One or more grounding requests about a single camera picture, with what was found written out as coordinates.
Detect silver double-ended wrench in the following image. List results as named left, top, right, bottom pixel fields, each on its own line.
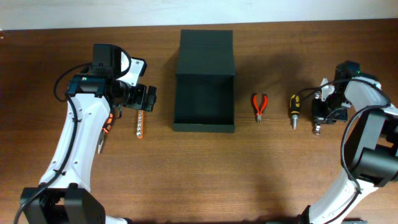
left=313, top=123, right=322, bottom=135

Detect right black camera cable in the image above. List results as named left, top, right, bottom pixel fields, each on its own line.
left=295, top=77, right=392, bottom=224

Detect black open cardboard box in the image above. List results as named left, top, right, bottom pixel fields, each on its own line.
left=173, top=30, right=236, bottom=133

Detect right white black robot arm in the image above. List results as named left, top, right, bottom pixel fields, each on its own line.
left=296, top=61, right=397, bottom=223

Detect orange socket bit rail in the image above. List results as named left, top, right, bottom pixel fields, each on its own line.
left=136, top=110, right=144, bottom=139

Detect small red cutting pliers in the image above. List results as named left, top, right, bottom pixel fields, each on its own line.
left=252, top=94, right=268, bottom=123

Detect orange black long-nose pliers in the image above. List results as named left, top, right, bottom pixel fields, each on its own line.
left=97, top=111, right=114, bottom=154

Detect yellow black stubby screwdriver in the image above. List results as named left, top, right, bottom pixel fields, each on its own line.
left=290, top=95, right=300, bottom=129

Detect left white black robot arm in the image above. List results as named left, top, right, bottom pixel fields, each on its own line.
left=13, top=44, right=157, bottom=223

